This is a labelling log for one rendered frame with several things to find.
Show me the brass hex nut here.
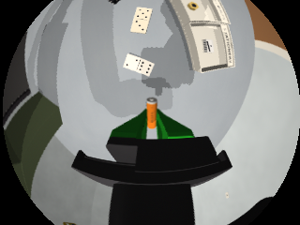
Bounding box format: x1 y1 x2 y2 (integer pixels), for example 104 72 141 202
187 2 198 10

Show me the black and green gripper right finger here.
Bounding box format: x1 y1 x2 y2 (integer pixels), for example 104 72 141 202
157 109 194 139

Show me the orange aa battery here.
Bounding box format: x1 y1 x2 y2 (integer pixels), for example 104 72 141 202
146 97 158 128

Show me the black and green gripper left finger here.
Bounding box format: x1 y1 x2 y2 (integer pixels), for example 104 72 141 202
110 109 147 139

